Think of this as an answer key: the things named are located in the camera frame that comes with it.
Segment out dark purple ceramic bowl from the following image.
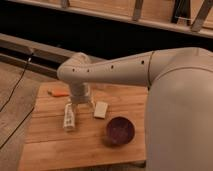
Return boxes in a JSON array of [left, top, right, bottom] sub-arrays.
[[106, 117, 135, 146]]

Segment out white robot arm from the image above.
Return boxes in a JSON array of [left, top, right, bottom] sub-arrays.
[[57, 47, 213, 171]]

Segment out black cable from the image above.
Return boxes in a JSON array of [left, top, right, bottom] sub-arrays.
[[0, 50, 36, 150]]

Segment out white sponge block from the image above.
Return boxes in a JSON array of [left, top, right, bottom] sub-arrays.
[[94, 101, 108, 119]]

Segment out orange carrot toy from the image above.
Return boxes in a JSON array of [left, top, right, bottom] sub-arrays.
[[47, 90, 69, 97]]

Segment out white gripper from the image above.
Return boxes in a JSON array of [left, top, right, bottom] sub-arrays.
[[69, 83, 95, 118]]

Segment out grey metal rail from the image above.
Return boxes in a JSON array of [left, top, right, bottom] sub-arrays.
[[0, 32, 104, 80]]

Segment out white plastic bottle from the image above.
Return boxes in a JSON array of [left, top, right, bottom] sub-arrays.
[[63, 103, 75, 131]]

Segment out wooden cutting board table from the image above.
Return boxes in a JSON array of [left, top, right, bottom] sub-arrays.
[[18, 82, 147, 171]]

